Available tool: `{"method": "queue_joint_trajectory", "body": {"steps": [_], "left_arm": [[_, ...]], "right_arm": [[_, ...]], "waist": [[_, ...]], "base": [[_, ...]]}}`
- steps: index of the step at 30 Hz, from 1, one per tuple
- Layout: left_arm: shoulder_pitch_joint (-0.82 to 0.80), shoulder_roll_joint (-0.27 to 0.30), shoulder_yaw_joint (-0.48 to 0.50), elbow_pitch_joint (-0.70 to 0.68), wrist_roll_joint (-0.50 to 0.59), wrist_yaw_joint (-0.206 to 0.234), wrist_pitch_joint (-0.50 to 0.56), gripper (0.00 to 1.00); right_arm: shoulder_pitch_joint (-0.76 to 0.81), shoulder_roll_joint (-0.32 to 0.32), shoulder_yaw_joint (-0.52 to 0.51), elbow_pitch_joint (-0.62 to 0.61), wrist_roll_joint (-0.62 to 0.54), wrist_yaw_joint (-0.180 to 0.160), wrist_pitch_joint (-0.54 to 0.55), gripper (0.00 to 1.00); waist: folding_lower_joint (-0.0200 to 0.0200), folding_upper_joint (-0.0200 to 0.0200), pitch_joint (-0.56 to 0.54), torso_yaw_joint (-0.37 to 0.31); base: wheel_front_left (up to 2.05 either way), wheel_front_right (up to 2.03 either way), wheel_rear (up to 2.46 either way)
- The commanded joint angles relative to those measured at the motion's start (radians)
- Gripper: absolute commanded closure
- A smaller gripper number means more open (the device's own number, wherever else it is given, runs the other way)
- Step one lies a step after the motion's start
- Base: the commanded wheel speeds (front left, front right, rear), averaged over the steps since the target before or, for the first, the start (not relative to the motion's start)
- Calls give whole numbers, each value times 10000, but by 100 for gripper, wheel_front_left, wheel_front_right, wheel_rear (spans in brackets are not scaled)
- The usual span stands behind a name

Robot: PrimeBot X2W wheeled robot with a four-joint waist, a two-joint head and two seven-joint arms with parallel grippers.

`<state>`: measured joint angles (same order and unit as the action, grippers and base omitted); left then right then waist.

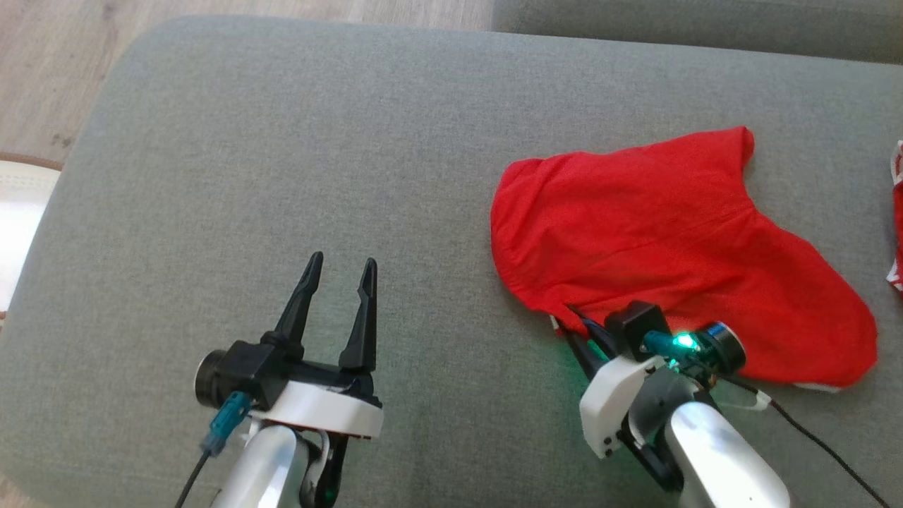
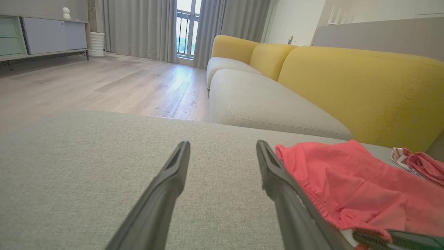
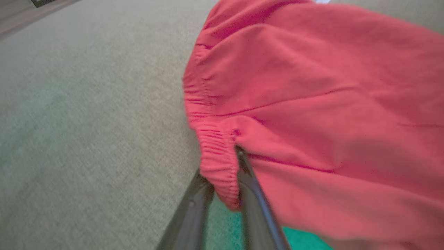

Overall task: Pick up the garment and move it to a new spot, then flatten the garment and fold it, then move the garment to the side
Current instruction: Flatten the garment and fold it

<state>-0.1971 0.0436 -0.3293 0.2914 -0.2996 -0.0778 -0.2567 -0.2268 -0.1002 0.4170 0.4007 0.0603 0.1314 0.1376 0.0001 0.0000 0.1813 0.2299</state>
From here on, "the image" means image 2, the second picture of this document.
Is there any red jersey shirt with print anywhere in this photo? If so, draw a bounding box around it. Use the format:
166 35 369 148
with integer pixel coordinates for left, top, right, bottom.
391 147 444 188

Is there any brown wooden post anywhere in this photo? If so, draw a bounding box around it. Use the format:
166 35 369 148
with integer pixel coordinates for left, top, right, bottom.
87 0 98 33

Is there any wide grey curtain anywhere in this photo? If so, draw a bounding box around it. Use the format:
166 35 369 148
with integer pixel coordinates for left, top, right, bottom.
95 0 178 64

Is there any large grey sofa ottoman cushion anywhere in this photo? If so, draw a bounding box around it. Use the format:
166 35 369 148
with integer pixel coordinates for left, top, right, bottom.
0 110 430 250

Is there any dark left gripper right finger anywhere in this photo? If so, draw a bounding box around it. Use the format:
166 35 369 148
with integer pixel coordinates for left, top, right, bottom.
256 140 355 250

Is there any red mesh shorts white stripe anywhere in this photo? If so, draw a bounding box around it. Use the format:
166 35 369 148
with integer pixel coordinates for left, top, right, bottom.
275 139 444 250

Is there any yellow sofa end cushion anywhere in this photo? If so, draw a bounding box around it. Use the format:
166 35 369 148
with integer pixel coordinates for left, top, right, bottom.
211 34 261 65

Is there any white ribbed floor vase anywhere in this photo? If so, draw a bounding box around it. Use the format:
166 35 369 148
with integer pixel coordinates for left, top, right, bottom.
89 32 105 58

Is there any small yellow sofa back cushion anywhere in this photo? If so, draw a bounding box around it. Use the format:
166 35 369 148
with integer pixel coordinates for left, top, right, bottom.
249 43 299 82

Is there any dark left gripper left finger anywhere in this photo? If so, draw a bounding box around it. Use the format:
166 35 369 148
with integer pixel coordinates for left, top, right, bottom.
106 141 191 250

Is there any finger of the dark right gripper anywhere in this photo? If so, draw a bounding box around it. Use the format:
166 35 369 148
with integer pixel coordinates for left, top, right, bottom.
387 230 444 250
353 229 394 250

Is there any narrow grey curtain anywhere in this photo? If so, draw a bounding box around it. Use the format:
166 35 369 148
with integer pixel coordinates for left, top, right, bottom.
193 0 272 69

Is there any grey low sideboard cabinet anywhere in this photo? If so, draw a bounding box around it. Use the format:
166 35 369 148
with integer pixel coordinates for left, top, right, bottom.
0 13 90 66

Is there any short grey sofa seat cushion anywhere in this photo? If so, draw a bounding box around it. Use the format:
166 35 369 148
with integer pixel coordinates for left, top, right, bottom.
206 57 265 89

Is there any balcony window with railing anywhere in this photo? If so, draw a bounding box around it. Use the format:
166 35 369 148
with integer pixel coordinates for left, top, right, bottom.
176 0 202 60

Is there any large yellow sofa back cushion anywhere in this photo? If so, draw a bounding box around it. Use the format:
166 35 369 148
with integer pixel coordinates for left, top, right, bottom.
277 46 444 153

